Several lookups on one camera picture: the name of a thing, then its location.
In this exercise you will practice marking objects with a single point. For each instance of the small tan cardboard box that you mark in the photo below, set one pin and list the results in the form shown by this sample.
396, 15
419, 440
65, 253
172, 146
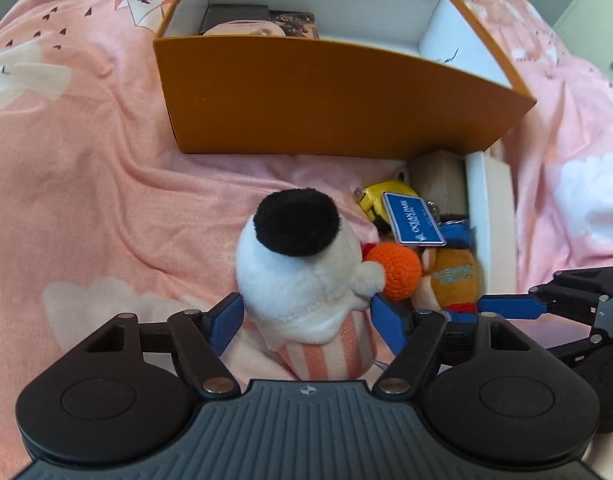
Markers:
436, 180

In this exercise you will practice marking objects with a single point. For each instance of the cream door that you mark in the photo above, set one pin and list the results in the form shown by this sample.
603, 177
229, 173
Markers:
596, 5

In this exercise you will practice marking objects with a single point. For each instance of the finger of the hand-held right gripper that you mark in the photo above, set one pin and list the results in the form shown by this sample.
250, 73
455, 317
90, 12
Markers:
506, 306
591, 280

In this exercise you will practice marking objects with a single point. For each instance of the blue key tag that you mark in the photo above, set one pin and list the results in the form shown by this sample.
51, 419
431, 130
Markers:
411, 217

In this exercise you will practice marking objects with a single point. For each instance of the orange crochet ball toy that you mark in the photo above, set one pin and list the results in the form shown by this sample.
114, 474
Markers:
394, 270

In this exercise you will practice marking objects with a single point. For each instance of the long white box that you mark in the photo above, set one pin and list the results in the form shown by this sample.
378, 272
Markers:
491, 220

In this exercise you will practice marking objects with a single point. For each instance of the yellow tape measure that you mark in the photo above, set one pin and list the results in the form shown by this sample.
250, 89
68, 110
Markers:
379, 197

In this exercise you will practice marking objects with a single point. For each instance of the dark printed card box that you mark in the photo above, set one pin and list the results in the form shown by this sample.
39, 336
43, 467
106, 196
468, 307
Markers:
296, 22

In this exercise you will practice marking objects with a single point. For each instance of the dark grey box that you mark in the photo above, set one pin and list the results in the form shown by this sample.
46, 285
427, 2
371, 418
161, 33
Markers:
236, 12

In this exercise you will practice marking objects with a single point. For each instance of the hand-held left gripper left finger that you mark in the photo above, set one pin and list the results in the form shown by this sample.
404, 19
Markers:
226, 317

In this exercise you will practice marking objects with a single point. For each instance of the white plush toy black top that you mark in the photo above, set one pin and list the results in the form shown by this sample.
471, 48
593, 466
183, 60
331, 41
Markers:
296, 290

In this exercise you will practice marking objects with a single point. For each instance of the pink printed blanket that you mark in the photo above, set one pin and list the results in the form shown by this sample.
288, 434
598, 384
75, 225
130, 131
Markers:
86, 185

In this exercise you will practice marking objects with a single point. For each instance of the orange cardboard box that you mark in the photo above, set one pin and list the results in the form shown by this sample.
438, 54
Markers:
336, 95

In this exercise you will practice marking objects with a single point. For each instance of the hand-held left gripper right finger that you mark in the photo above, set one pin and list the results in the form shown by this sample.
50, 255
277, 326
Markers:
389, 322

